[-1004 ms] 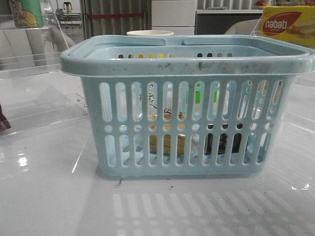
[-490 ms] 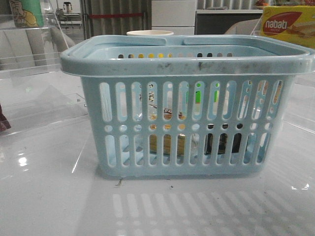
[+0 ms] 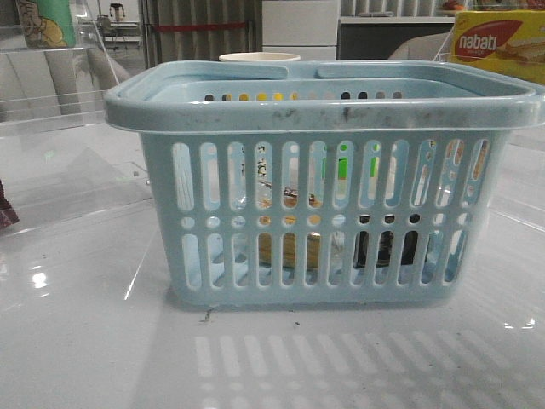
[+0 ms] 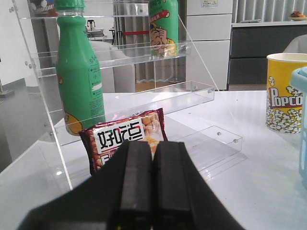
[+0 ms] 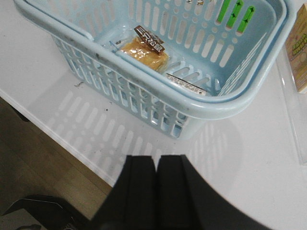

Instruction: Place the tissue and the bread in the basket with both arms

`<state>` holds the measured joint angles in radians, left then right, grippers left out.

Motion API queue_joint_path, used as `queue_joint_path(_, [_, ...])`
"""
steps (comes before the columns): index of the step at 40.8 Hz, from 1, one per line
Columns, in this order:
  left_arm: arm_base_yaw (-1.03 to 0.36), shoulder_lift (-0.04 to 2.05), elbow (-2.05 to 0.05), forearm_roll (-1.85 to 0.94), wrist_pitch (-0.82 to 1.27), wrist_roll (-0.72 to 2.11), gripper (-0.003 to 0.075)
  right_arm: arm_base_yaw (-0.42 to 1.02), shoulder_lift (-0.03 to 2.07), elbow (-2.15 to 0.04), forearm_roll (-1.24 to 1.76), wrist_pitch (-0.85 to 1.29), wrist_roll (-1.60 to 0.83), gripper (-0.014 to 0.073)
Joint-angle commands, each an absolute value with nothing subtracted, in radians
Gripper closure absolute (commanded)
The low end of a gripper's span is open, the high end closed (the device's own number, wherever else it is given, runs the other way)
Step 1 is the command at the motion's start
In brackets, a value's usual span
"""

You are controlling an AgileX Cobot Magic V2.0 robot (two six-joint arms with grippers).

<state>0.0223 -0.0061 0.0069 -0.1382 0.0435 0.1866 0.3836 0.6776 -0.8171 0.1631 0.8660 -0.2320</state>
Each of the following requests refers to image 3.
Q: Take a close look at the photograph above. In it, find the light blue plastic basket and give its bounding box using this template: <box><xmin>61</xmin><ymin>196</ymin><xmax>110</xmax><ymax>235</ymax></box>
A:
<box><xmin>104</xmin><ymin>60</ymin><xmax>544</xmax><ymax>307</ymax></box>

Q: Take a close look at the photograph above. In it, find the green and yellow snack package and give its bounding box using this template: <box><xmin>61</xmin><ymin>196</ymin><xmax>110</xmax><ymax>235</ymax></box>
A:
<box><xmin>16</xmin><ymin>0</ymin><xmax>76</xmax><ymax>49</ymax></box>

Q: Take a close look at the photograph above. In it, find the dark red snack packet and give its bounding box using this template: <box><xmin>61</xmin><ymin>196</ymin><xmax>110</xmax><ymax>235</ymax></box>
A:
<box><xmin>0</xmin><ymin>182</ymin><xmax>20</xmax><ymax>229</ymax></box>

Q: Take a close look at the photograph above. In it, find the clear acrylic display shelf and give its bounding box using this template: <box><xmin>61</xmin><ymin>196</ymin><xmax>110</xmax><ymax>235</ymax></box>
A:
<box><xmin>1</xmin><ymin>23</ymin><xmax>151</xmax><ymax>237</ymax></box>

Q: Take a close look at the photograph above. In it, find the packaged bread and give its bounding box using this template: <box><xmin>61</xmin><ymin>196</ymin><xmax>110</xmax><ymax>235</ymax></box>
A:
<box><xmin>256</xmin><ymin>180</ymin><xmax>346</xmax><ymax>273</ymax></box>

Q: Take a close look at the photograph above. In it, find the white paper cup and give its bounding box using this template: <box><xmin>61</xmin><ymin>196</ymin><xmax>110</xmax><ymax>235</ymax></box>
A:
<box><xmin>219</xmin><ymin>51</ymin><xmax>301</xmax><ymax>63</ymax></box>

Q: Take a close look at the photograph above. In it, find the white cabinet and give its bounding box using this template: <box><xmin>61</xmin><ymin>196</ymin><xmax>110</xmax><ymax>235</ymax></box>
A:
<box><xmin>261</xmin><ymin>1</ymin><xmax>341</xmax><ymax>60</ymax></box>

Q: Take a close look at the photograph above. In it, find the dark tissue pack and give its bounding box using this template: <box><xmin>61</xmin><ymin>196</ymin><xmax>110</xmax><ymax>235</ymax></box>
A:
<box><xmin>353</xmin><ymin>230</ymin><xmax>418</xmax><ymax>268</ymax></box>

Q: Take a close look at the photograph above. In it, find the yellow nabati wafer box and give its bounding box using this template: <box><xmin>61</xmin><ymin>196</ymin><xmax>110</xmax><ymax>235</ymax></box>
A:
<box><xmin>449</xmin><ymin>9</ymin><xmax>544</xmax><ymax>84</ymax></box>

